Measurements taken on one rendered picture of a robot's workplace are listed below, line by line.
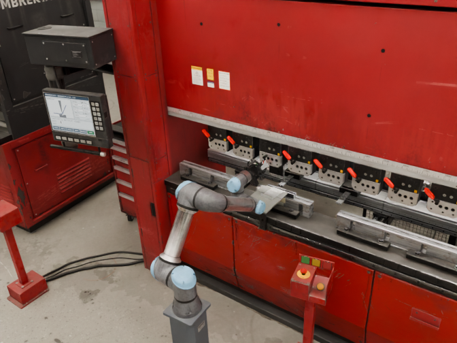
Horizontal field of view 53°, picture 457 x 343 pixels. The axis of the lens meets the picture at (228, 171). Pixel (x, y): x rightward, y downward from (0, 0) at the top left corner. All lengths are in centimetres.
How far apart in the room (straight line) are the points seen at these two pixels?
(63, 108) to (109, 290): 149
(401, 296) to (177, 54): 195
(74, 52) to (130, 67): 35
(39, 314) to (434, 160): 289
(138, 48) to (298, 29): 102
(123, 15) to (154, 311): 206
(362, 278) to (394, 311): 25
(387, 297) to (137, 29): 213
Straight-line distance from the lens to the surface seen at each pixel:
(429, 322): 283
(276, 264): 309
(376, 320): 297
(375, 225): 274
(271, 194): 288
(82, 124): 311
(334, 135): 255
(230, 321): 345
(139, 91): 304
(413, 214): 293
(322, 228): 282
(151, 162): 322
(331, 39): 241
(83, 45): 292
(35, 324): 376
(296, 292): 265
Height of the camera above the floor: 252
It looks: 29 degrees down
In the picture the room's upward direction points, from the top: 2 degrees counter-clockwise
